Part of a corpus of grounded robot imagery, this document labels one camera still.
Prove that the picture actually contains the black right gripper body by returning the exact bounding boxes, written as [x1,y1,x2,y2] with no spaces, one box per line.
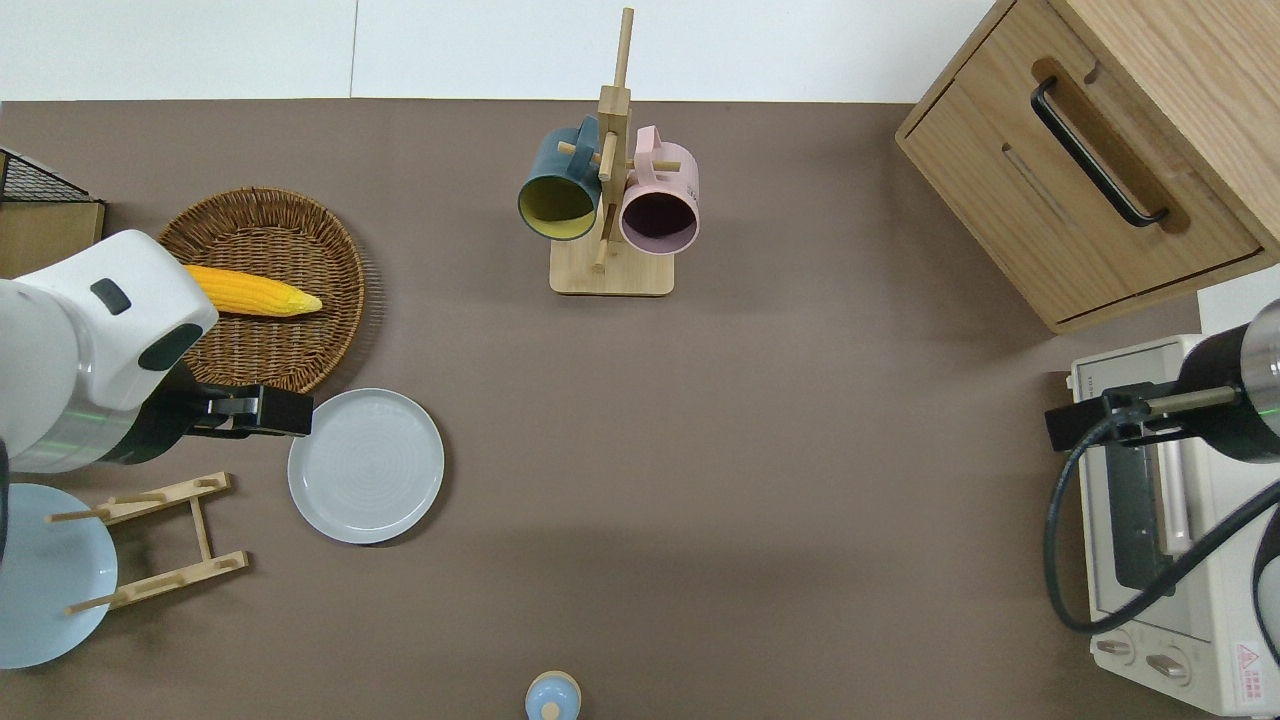
[1045,383,1166,451]

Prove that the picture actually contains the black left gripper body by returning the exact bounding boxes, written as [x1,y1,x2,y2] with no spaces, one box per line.
[168,385,313,441]

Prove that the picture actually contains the gray round plate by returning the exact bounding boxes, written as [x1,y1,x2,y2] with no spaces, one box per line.
[288,388,445,546]

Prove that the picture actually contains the wooden plate rack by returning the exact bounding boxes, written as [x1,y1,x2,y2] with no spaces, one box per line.
[47,472,249,616]

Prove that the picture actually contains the light blue plate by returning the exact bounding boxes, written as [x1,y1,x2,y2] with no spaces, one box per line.
[0,484,118,669]

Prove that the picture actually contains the yellow corn cob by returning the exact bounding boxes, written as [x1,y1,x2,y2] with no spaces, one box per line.
[185,264,324,318]

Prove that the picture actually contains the brown wicker basket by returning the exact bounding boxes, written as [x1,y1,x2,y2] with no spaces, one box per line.
[157,187,366,394]

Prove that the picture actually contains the white toaster oven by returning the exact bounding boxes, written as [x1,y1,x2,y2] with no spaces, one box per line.
[1068,335,1280,716]

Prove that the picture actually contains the wooden mug tree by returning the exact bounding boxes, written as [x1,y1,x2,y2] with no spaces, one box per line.
[549,8,683,297]

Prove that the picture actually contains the dark teal mug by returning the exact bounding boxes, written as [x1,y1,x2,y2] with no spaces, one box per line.
[517,116,603,242]

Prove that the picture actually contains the wooden cabinet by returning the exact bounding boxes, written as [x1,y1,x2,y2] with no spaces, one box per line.
[896,0,1280,334]

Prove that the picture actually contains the pink mug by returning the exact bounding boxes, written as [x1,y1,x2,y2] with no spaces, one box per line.
[619,126,700,256]

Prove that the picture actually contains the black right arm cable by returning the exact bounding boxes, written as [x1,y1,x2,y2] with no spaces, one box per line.
[1043,415,1280,636]

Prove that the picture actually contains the black cabinet handle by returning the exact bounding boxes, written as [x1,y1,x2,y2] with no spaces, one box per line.
[1031,77,1169,228]

